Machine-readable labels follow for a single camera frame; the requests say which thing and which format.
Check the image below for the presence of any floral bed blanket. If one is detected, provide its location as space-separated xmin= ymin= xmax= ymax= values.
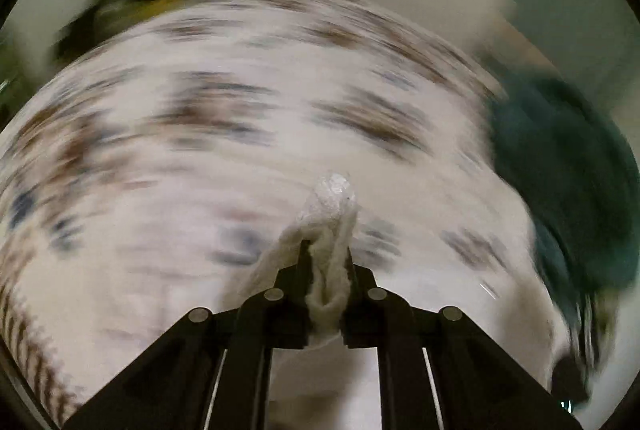
xmin=1 ymin=0 xmax=568 ymax=424

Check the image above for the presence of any clutter pile beside bed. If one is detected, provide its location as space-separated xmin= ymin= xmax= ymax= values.
xmin=51 ymin=0 xmax=188 ymax=68

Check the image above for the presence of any pile of dark clothes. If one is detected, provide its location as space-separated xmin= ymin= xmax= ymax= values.
xmin=549 ymin=289 xmax=622 ymax=411

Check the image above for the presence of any white knit sweater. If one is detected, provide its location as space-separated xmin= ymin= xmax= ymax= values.
xmin=228 ymin=173 xmax=380 ymax=429

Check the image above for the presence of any dark green plush blanket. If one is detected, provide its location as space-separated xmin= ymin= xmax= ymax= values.
xmin=490 ymin=73 xmax=639 ymax=299

